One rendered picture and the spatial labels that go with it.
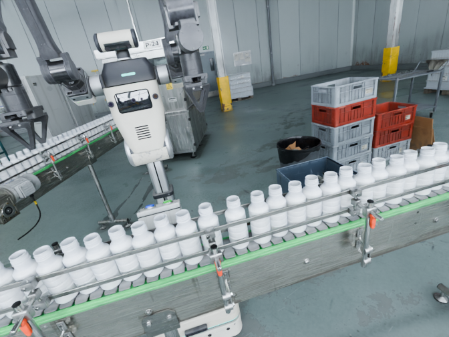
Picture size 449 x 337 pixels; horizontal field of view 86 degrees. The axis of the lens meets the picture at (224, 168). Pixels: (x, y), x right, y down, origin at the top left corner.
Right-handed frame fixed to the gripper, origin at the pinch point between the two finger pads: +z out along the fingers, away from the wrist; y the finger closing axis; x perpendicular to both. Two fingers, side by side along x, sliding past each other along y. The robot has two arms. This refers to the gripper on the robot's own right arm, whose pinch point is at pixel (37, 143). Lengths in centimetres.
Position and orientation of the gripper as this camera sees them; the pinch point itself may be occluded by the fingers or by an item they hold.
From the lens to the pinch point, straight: 82.7
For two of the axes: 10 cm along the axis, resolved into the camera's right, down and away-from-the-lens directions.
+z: 1.5, 9.0, 4.0
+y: 2.3, 3.6, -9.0
